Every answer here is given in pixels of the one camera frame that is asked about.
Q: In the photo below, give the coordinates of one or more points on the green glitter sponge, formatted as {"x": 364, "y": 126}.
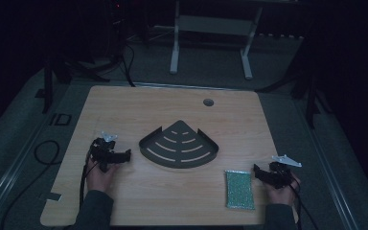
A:
{"x": 240, "y": 190}

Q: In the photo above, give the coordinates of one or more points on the black tripod stand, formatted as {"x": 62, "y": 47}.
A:
{"x": 48, "y": 92}
{"x": 310, "y": 102}

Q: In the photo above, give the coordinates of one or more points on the white metal stand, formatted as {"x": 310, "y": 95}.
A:
{"x": 175, "y": 51}

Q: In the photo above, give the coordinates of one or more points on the person's left hand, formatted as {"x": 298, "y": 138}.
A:
{"x": 99, "y": 177}

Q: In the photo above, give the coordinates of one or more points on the person's right hand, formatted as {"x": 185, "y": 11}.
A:
{"x": 282, "y": 195}

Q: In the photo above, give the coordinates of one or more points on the black floor tape marking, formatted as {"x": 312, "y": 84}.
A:
{"x": 60, "y": 119}

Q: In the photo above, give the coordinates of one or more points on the grey table grommet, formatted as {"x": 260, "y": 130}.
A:
{"x": 208, "y": 102}

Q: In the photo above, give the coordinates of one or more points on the dark metal corner shelf rack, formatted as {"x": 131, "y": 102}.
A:
{"x": 179, "y": 147}

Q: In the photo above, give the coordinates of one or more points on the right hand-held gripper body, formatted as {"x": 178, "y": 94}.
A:
{"x": 281, "y": 172}

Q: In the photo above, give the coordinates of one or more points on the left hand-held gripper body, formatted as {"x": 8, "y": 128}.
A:
{"x": 103, "y": 150}

